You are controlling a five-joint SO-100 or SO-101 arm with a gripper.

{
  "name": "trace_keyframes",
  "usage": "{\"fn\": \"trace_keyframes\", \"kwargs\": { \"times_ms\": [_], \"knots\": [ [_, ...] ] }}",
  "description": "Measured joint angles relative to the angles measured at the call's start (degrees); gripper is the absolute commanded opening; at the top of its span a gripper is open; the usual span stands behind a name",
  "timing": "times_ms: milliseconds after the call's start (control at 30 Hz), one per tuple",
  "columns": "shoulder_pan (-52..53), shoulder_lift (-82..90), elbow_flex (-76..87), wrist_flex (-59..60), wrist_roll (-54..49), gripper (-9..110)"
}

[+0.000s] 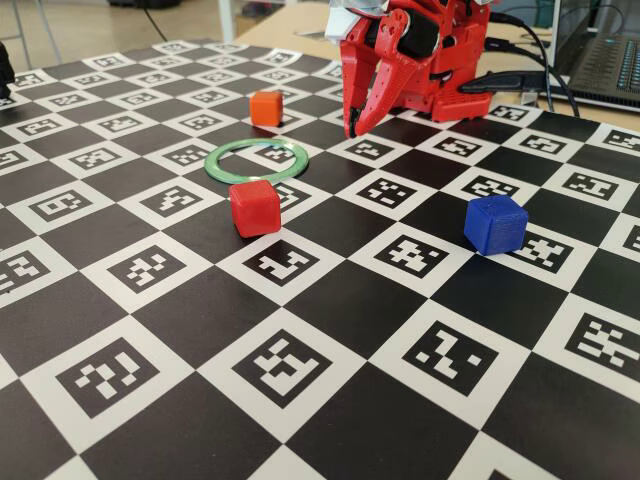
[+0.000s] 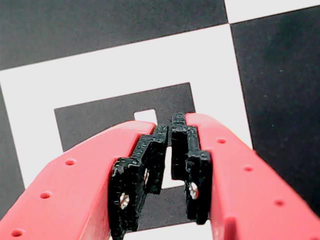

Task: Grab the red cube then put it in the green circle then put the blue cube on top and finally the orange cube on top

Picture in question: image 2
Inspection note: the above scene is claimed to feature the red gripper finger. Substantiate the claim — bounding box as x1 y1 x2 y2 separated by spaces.
0 120 169 240
170 112 320 240

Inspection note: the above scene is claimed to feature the black white marker mat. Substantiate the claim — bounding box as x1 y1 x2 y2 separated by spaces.
0 0 320 240

